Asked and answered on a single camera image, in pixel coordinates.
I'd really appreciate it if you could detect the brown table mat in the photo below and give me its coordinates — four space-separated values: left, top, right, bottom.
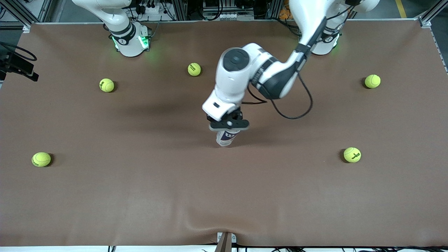
0 22 448 247

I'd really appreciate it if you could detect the aluminium corner frame post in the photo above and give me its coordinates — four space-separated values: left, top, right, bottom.
418 0 448 28

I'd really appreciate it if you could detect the blue white tennis ball can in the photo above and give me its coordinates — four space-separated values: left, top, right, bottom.
216 129 241 147

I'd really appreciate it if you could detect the aluminium frame strut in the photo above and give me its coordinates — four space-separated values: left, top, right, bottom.
0 0 35 28

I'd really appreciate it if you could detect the white power strip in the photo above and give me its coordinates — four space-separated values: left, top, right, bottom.
134 0 165 14

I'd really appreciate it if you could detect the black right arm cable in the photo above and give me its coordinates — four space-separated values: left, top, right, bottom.
0 41 37 63

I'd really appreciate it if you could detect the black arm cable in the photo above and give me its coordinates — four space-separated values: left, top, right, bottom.
241 21 314 120
0 41 37 63

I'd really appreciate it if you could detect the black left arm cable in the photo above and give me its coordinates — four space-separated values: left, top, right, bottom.
241 21 314 120

